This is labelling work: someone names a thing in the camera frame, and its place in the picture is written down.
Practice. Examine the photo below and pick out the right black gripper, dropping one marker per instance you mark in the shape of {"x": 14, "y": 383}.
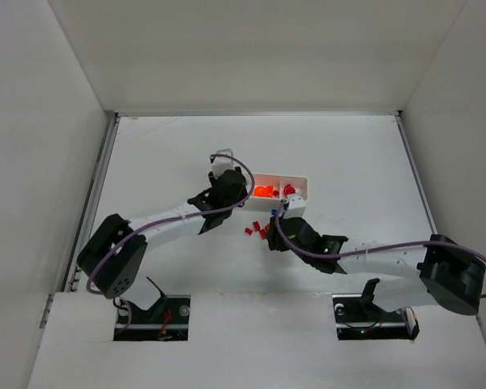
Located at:
{"x": 279, "y": 232}

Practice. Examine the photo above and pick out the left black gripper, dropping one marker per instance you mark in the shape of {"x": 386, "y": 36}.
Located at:
{"x": 235, "y": 183}

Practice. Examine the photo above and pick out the orange spiral lego piece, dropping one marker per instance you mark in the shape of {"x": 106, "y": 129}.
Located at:
{"x": 260, "y": 191}

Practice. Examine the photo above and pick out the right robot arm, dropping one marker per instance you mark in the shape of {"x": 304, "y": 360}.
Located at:
{"x": 434, "y": 272}

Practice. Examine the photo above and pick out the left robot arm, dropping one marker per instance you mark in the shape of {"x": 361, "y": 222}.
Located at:
{"x": 113, "y": 255}

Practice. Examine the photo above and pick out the orange spiral piece in tray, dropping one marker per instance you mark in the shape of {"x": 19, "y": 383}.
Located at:
{"x": 271, "y": 192}

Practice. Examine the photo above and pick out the white three-compartment tray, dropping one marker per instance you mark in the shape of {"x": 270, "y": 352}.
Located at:
{"x": 264, "y": 204}

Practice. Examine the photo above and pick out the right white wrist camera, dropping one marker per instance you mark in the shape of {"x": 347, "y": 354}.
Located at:
{"x": 295, "y": 206}

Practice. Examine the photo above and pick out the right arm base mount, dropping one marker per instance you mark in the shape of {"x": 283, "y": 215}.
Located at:
{"x": 357, "y": 318}

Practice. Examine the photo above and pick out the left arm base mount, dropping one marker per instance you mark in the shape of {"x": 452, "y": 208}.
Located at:
{"x": 147, "y": 313}

